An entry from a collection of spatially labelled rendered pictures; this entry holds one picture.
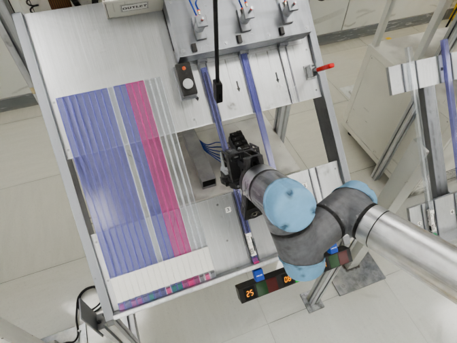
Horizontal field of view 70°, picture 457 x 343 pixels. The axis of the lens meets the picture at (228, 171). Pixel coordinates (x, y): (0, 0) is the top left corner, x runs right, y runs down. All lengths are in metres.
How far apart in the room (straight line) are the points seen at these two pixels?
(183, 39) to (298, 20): 0.29
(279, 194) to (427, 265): 0.24
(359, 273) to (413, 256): 1.17
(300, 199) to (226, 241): 0.39
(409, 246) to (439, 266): 0.05
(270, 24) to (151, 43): 0.29
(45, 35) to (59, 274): 1.23
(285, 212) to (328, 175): 0.46
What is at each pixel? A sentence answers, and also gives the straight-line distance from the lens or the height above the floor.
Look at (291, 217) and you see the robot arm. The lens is 0.51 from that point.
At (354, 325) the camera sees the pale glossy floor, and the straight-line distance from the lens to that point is 1.67.
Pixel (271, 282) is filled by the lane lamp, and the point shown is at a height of 0.66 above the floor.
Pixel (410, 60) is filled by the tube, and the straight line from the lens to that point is 0.97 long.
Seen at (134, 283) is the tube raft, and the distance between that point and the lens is 0.84.
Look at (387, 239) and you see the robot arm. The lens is 0.60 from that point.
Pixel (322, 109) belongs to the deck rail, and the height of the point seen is 0.94.
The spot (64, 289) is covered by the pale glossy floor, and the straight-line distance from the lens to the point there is 1.79.
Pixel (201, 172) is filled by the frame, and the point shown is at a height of 0.66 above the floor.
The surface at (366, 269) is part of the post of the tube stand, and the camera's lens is 1.78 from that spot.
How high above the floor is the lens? 1.52
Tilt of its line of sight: 50 degrees down
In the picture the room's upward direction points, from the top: straight up
